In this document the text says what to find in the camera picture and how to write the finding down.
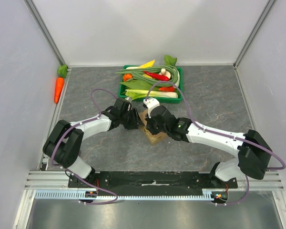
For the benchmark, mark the small orange pumpkin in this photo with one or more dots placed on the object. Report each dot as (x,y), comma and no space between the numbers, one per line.
(127,77)

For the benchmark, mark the green long beans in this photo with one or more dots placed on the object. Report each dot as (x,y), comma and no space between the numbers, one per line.
(138,74)

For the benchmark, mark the orange toy carrot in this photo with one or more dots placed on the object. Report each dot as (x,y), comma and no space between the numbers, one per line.
(62,73)

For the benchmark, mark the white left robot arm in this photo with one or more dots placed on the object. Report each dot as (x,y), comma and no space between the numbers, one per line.
(64,142)

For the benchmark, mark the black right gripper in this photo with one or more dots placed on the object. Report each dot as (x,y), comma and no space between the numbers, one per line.
(151,124)

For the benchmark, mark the beige toy mushroom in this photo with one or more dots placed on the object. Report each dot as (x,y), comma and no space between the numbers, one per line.
(165,73)

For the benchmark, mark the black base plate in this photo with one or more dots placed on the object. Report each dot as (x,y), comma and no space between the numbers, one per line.
(158,183)

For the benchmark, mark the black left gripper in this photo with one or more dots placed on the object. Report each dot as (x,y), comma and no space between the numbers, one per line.
(137,121)

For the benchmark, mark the yellow corn husk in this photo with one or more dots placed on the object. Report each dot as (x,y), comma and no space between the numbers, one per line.
(148,64)

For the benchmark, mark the green celery stalk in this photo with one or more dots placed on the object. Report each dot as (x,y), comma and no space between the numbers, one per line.
(138,94)

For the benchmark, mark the red orange pepper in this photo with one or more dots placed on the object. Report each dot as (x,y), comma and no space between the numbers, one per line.
(167,89)

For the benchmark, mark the white radish with leaves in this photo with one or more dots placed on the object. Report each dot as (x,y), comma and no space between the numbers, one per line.
(171,62)

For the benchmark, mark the slotted cable duct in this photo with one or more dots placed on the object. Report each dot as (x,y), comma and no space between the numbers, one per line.
(91,195)

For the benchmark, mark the red chili pepper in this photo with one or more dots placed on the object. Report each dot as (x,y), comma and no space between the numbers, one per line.
(157,76)

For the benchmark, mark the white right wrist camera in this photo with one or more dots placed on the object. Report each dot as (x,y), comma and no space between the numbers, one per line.
(151,103)

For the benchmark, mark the brown cardboard express box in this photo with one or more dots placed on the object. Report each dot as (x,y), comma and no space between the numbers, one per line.
(153,139)

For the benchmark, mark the green leafy vegetable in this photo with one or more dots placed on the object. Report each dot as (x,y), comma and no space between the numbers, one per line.
(137,85)

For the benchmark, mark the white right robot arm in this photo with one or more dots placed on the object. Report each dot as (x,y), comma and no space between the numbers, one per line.
(249,151)

